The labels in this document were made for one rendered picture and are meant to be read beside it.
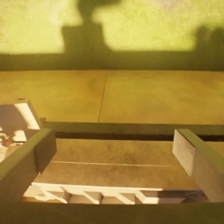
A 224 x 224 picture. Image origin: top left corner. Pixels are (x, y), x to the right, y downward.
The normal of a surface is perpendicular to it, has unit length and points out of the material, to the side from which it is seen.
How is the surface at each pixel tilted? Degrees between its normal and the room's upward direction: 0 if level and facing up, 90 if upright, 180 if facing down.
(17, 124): 0
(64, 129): 90
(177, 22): 0
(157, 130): 90
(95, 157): 80
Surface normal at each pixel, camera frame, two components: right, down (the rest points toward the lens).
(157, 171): -0.04, -0.66
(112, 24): -0.05, 0.63
